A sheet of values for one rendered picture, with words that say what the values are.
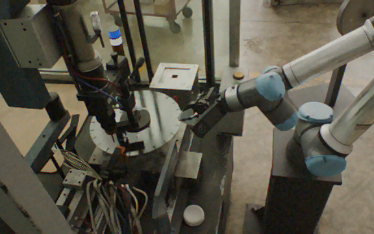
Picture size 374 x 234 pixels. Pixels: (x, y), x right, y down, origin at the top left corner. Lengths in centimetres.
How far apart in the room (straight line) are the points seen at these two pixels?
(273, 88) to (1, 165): 68
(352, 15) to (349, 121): 125
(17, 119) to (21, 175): 141
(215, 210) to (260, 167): 110
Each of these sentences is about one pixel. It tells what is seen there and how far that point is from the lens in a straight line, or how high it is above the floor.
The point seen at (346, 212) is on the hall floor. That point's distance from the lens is 213.
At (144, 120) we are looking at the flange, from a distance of 115.
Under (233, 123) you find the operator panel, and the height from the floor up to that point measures 82.
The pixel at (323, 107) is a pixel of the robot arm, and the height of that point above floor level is 97.
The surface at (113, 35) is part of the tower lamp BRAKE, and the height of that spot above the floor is 114.
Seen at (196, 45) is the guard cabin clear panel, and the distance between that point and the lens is 147.
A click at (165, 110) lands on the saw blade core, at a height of 95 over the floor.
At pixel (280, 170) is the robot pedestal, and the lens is 126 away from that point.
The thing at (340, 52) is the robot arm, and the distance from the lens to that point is 100.
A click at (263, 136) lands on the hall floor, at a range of 239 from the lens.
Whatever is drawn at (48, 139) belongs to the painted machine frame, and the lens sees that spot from 108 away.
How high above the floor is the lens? 174
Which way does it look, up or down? 43 degrees down
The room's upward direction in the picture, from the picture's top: 7 degrees counter-clockwise
